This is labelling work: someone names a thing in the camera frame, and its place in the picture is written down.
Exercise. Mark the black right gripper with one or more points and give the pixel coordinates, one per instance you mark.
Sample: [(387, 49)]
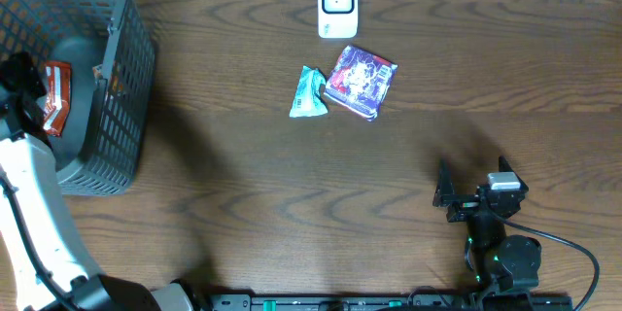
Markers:
[(465, 205)]

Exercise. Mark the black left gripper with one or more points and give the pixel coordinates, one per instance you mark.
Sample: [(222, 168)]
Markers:
[(21, 78)]

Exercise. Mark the red orange snack wrapper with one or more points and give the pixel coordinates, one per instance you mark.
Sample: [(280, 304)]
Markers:
[(58, 99)]

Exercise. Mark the purple snack package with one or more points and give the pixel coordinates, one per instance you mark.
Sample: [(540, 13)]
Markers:
[(360, 81)]

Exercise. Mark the teal snack packet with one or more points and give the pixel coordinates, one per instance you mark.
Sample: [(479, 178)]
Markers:
[(307, 98)]

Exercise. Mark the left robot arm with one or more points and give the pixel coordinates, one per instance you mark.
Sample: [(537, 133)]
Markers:
[(53, 268)]

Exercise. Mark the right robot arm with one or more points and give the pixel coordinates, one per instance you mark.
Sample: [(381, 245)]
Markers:
[(503, 264)]

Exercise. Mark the white barcode scanner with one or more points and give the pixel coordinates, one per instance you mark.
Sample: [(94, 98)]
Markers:
[(338, 19)]

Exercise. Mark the grey plastic basket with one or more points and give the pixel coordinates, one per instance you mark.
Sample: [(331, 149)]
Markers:
[(112, 62)]

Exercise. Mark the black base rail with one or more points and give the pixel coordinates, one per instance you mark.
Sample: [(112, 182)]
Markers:
[(423, 298)]

